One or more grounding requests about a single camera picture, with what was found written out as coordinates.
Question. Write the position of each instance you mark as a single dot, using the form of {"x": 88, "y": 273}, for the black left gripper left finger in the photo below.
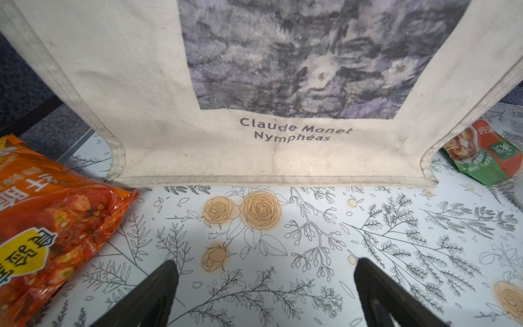
{"x": 148, "y": 304}

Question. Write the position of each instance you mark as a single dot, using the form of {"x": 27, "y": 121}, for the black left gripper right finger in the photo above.
{"x": 385, "y": 302}

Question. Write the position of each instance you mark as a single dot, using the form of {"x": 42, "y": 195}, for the orange instant noodle packet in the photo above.
{"x": 52, "y": 222}

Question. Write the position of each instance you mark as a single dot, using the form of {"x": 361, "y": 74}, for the green red snack packet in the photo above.
{"x": 484, "y": 155}

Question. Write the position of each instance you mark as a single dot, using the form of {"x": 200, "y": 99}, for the cream canvas Monet tote bag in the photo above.
{"x": 300, "y": 93}

